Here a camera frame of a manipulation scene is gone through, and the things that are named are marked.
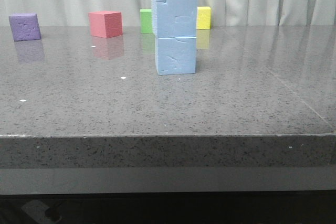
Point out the textured light blue foam cube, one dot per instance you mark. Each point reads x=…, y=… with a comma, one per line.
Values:
x=174, y=18

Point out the smooth light blue foam cube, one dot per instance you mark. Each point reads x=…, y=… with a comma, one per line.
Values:
x=175, y=55

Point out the yellow foam cube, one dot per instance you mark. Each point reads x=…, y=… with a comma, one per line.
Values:
x=203, y=18

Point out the green foam cube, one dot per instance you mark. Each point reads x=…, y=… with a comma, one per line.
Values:
x=146, y=21

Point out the red foam cube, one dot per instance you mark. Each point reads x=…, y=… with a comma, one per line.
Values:
x=105, y=24

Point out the purple foam cube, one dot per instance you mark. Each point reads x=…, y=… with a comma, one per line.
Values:
x=24, y=26

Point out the white power strip under table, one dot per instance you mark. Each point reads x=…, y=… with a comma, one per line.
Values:
x=40, y=212

